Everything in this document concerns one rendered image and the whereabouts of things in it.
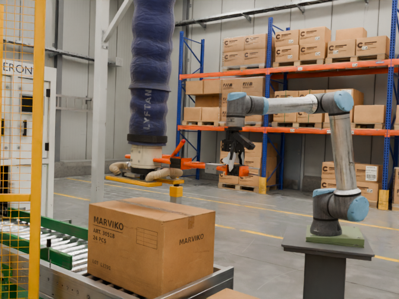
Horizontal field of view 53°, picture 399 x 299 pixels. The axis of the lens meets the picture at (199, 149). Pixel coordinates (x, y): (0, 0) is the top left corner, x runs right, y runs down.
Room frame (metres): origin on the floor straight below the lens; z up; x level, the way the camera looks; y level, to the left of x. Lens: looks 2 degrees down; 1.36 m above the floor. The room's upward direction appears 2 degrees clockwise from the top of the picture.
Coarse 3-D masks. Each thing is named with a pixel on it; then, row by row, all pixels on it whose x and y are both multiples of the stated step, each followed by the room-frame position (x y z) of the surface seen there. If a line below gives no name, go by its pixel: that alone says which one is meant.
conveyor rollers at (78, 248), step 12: (0, 228) 3.23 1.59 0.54; (12, 228) 3.22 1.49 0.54; (24, 228) 3.22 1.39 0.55; (60, 240) 2.95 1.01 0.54; (72, 240) 2.94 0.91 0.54; (84, 240) 2.93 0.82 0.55; (72, 252) 2.64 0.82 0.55; (84, 252) 2.69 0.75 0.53; (72, 264) 2.42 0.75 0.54; (84, 264) 2.48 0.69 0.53; (120, 288) 2.12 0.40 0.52
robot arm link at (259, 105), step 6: (252, 96) 1.95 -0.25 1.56; (252, 102) 1.92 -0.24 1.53; (258, 102) 1.94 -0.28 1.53; (264, 102) 1.95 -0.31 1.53; (252, 108) 1.92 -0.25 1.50; (258, 108) 1.94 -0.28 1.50; (264, 108) 1.95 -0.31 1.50; (246, 114) 2.03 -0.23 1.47; (252, 114) 2.00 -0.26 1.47; (258, 114) 1.98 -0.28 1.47; (264, 114) 2.00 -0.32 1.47
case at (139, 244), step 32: (96, 224) 2.20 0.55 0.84; (128, 224) 2.03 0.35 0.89; (160, 224) 1.89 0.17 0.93; (192, 224) 2.03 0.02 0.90; (96, 256) 2.20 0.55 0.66; (128, 256) 2.03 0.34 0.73; (160, 256) 1.88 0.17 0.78; (192, 256) 2.04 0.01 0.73; (128, 288) 2.02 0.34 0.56; (160, 288) 1.88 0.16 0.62
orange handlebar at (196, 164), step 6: (126, 156) 2.31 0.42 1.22; (162, 156) 2.42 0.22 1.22; (168, 156) 2.46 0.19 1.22; (156, 162) 2.18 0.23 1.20; (162, 162) 2.15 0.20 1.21; (168, 162) 2.12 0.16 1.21; (186, 162) 2.06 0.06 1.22; (192, 162) 2.03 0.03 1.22; (198, 162) 2.05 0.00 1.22; (198, 168) 2.04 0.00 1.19; (222, 168) 1.92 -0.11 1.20; (228, 168) 1.90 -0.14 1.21
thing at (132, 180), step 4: (124, 172) 2.22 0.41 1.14; (108, 176) 2.23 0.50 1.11; (112, 176) 2.23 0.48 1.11; (116, 176) 2.21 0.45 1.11; (120, 176) 2.22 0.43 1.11; (124, 176) 2.21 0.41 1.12; (128, 176) 2.24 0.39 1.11; (140, 176) 2.13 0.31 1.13; (144, 176) 2.14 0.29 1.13; (116, 180) 2.19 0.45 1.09; (120, 180) 2.17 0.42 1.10; (124, 180) 2.15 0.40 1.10; (128, 180) 2.14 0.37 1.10; (132, 180) 2.12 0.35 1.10; (136, 180) 2.12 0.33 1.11; (140, 180) 2.10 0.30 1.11; (144, 180) 2.11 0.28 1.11; (132, 184) 2.12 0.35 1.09; (136, 184) 2.10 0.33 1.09; (140, 184) 2.08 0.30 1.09; (144, 184) 2.06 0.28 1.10; (148, 184) 2.05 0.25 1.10; (152, 184) 2.06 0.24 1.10; (156, 184) 2.09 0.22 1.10; (160, 184) 2.11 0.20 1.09
